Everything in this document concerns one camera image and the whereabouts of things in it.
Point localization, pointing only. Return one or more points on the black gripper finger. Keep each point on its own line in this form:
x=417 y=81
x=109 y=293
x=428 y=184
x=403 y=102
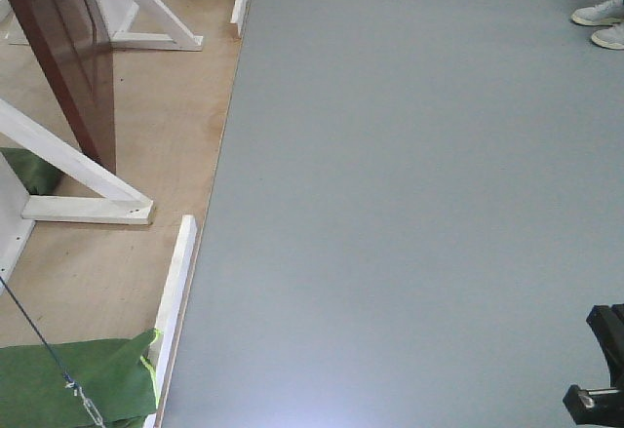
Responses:
x=606 y=322
x=594 y=407

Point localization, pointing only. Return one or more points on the brown wooden door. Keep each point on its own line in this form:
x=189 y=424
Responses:
x=83 y=84

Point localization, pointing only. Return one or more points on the white near door brace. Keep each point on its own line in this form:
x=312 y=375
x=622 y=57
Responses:
x=117 y=202

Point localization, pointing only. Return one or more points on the white door brace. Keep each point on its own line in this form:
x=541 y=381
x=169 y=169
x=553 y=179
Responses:
x=119 y=24
x=117 y=202

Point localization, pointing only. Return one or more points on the white far door brace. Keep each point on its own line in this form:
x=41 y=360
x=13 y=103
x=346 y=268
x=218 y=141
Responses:
x=119 y=24

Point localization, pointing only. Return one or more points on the white sneaker lower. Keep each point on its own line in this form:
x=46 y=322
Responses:
x=610 y=38

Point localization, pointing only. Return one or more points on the white sneaker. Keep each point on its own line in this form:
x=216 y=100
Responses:
x=609 y=12
x=610 y=38

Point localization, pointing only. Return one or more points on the white sneaker upper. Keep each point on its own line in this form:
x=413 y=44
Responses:
x=609 y=12

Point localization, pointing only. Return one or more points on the near green sandbag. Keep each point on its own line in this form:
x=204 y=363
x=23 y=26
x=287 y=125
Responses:
x=114 y=373

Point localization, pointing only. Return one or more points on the plywood base board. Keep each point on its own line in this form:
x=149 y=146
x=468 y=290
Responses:
x=86 y=281

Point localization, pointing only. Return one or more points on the green sandbag behind brace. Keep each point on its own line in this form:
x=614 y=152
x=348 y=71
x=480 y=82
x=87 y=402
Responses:
x=37 y=175

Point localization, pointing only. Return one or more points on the near white edge rail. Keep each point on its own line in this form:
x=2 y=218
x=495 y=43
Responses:
x=162 y=351

